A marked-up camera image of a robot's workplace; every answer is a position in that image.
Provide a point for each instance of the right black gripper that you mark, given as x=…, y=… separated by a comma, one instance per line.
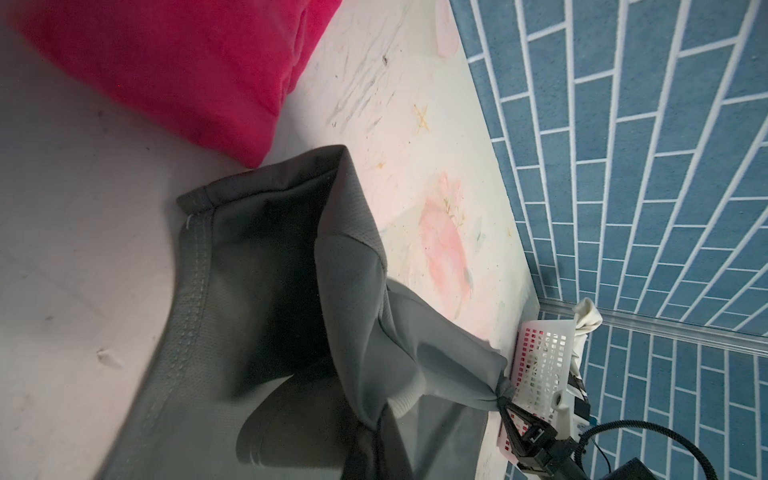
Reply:
x=540, y=454

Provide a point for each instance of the white plastic laundry basket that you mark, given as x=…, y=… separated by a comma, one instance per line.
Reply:
x=539, y=371

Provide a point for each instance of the grey t shirt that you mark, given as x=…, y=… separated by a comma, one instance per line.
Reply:
x=290, y=353

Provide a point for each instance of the white t shirt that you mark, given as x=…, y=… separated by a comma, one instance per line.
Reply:
x=587, y=319

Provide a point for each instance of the folded magenta t shirt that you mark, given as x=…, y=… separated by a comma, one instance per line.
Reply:
x=216, y=73

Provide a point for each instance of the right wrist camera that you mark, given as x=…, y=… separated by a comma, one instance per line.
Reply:
x=571, y=416

